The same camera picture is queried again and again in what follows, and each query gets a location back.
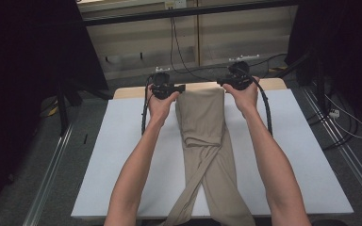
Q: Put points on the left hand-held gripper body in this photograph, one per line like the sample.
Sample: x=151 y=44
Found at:
x=161 y=83

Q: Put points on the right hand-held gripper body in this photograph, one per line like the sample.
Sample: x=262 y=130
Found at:
x=240 y=77

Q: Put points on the beige pants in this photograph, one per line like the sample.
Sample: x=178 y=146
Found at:
x=202 y=119

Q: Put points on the person's right hand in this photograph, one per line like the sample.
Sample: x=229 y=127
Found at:
x=246 y=99

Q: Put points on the person's left hand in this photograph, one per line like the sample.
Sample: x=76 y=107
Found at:
x=160 y=108

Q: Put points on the yellow floor tape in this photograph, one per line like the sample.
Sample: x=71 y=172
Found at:
x=52 y=111
x=277 y=68

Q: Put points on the light wooden cabinet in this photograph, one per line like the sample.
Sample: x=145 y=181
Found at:
x=138 y=37

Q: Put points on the white board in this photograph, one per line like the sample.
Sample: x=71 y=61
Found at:
x=122 y=141

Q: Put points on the black horizontal bar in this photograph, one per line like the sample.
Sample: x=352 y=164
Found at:
x=138 y=17

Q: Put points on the black metal stand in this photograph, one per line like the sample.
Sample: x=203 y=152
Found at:
x=63 y=116
x=320 y=88

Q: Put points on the white power strip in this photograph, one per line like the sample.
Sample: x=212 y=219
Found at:
x=334 y=113

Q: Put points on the black curtain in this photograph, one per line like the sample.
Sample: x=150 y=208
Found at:
x=352 y=47
x=19 y=62

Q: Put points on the white wall socket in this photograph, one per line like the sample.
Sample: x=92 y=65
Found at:
x=176 y=3

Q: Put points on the aluminium floor rail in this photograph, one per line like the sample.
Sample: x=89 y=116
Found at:
x=352 y=160
x=48 y=179

